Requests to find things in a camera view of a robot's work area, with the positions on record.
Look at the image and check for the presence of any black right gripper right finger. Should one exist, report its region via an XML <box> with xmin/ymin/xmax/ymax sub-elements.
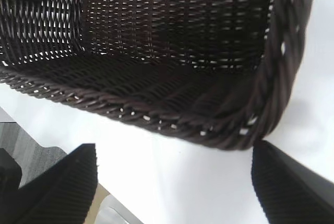
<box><xmin>250</xmin><ymin>139</ymin><xmax>334</xmax><ymax>224</ymax></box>

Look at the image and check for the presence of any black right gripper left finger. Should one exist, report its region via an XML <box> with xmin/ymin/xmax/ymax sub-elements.
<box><xmin>0</xmin><ymin>143</ymin><xmax>99</xmax><ymax>224</ymax></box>

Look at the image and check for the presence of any dark brown woven basket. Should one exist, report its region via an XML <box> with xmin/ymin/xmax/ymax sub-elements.
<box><xmin>0</xmin><ymin>0</ymin><xmax>316</xmax><ymax>151</ymax></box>

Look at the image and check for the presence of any white rounded metal bracket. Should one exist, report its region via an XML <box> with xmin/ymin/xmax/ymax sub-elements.
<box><xmin>94</xmin><ymin>194</ymin><xmax>143</xmax><ymax>224</ymax></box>

